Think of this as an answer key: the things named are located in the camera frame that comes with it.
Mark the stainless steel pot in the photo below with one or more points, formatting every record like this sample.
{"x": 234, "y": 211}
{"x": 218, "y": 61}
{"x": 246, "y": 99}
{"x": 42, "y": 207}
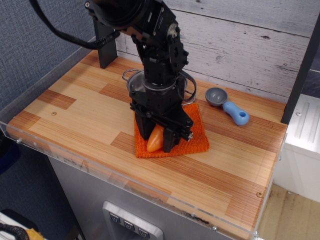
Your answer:
{"x": 134, "y": 82}

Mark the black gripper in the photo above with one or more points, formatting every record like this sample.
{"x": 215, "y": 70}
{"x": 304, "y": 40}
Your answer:
{"x": 162, "y": 107}

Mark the orange plastic carrot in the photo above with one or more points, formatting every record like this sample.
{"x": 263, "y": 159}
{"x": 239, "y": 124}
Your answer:
{"x": 156, "y": 139}

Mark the silver dispenser button panel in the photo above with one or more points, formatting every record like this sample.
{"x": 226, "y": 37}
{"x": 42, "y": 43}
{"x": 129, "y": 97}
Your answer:
{"x": 117, "y": 215}

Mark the yellow object bottom left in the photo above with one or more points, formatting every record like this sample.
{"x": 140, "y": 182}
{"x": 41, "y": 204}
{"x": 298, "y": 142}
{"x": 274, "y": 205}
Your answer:
{"x": 34, "y": 235}

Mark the silver toy fridge cabinet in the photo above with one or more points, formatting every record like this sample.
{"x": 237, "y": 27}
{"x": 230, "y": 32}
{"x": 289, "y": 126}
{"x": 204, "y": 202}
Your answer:
{"x": 86, "y": 195}

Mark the white cabinet at right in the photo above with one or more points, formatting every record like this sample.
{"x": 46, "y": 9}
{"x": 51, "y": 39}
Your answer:
{"x": 298, "y": 166}

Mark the grey blue ice cream scoop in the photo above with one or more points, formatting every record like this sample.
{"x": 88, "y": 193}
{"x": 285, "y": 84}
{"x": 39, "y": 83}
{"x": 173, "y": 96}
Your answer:
{"x": 218, "y": 97}

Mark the dark grey left post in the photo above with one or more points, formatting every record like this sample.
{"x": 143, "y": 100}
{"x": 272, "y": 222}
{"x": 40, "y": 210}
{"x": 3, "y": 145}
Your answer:
{"x": 108, "y": 53}

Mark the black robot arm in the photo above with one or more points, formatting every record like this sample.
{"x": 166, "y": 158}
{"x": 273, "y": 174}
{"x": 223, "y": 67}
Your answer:
{"x": 155, "y": 32}

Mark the orange knitted cloth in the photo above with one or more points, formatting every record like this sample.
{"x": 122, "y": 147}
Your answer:
{"x": 199, "y": 143}

